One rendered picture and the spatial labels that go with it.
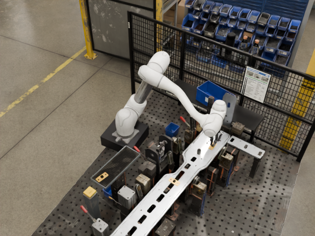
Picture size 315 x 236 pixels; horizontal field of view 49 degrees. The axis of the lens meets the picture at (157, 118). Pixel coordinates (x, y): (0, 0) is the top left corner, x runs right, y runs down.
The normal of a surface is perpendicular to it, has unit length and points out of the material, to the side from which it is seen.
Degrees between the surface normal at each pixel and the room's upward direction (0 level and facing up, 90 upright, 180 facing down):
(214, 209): 0
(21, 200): 0
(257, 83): 90
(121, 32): 91
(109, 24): 90
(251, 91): 90
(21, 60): 0
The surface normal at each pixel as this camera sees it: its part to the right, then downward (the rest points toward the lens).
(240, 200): 0.01, -0.73
